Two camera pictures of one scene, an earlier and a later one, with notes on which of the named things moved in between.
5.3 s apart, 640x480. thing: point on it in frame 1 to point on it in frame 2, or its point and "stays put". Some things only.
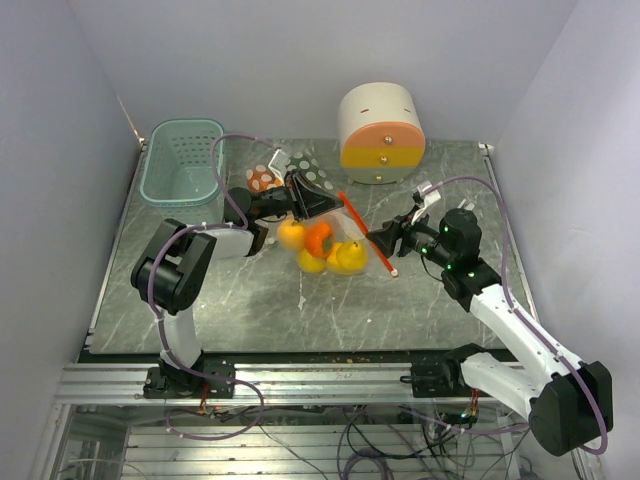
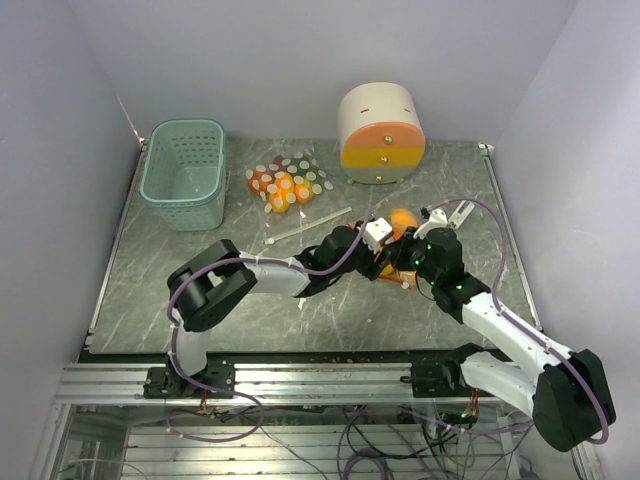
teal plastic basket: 177,178 stays put
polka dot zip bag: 260,177 stays put
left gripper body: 276,203 to 364,261
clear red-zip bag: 333,242 to 402,220
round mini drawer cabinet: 382,135 stays put
